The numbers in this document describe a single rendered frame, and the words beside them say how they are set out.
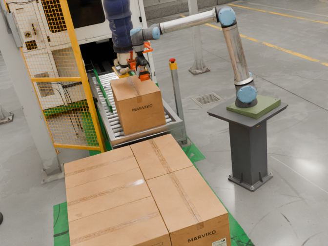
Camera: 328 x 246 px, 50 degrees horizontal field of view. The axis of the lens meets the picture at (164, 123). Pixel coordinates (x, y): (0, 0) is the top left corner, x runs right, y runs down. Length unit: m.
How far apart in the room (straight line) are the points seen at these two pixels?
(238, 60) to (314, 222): 1.40
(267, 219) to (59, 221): 1.84
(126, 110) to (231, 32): 1.16
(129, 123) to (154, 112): 0.25
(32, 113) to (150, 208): 1.86
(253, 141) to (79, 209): 1.54
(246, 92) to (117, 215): 1.32
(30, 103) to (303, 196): 2.74
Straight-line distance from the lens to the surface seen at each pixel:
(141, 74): 2.79
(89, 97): 3.82
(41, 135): 3.91
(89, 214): 2.53
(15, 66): 3.67
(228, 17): 2.63
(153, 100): 3.17
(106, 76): 5.19
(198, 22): 2.79
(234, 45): 2.68
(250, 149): 3.12
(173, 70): 3.71
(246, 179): 3.36
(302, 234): 2.97
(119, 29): 3.21
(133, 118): 3.19
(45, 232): 3.43
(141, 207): 2.45
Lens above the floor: 2.09
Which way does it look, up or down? 27 degrees down
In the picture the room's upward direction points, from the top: 10 degrees counter-clockwise
